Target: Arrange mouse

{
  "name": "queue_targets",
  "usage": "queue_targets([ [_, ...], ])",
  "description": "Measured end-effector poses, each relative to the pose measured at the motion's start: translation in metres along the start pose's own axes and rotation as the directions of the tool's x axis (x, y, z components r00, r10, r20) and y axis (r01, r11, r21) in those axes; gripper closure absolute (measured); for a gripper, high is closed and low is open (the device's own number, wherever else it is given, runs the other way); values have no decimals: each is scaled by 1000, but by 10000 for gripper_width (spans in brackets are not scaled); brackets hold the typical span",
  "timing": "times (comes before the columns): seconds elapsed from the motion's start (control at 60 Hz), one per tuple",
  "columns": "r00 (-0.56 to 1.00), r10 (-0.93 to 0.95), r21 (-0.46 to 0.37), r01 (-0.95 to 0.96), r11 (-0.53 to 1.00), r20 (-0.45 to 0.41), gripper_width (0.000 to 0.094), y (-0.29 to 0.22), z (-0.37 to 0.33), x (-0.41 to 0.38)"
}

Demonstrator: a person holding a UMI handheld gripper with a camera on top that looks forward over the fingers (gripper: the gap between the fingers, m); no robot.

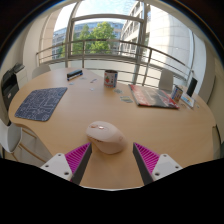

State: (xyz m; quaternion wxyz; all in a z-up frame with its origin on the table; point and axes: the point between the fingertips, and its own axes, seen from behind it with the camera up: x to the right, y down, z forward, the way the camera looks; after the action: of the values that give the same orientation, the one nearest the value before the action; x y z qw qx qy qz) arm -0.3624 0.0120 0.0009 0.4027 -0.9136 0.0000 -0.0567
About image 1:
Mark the small white sticker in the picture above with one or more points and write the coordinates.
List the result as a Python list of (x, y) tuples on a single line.
[(91, 89)]

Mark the colourful printed card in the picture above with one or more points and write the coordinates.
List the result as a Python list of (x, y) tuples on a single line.
[(188, 101)]

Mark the long white purple sticker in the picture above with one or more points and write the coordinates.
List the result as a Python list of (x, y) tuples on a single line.
[(93, 80)]

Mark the yellow and blue sticker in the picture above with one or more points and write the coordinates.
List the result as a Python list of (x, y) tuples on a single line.
[(126, 99)]

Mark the pale pink computer mouse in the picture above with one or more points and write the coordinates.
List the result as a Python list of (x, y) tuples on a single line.
[(106, 136)]

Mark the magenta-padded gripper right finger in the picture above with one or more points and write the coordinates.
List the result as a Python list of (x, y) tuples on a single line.
[(148, 157)]

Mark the metal balcony railing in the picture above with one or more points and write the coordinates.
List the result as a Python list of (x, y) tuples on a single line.
[(100, 56)]

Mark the small blue sticker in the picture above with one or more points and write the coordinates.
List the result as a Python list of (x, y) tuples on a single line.
[(71, 83)]

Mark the white chair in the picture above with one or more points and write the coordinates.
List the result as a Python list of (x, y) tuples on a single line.
[(40, 71), (9, 136), (166, 80)]

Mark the green sticker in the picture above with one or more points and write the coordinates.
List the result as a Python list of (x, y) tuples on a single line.
[(117, 90)]

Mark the red and black magazine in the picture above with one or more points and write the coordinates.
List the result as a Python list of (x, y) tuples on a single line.
[(151, 96)]

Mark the dark blue patterned mouse pad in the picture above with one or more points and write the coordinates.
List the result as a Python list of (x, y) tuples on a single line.
[(40, 103)]

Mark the black standing phone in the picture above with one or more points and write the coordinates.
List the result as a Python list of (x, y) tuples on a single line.
[(191, 87)]

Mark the strawberry print mug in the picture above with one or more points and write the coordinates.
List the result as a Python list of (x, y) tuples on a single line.
[(110, 79)]

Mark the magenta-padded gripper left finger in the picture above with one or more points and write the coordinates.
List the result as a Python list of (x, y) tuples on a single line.
[(76, 156)]

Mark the small printed paper cup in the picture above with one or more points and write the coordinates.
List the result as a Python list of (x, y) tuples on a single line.
[(176, 93)]

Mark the black whiteboard eraser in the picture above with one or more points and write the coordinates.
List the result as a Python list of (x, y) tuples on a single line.
[(74, 73)]

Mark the blue marker pen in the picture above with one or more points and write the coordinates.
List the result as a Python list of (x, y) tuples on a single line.
[(76, 78)]

